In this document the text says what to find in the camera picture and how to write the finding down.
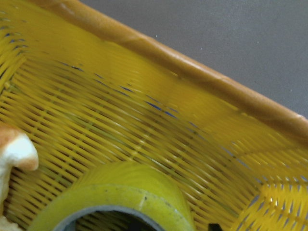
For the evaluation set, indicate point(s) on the yellow tape roll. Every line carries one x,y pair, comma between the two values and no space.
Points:
127,187

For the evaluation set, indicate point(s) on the toy croissant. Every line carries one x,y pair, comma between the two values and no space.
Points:
16,150

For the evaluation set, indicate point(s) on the yellow plastic woven basket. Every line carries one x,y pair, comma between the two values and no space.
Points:
90,91

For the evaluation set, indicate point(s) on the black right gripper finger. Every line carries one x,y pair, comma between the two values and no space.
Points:
214,227

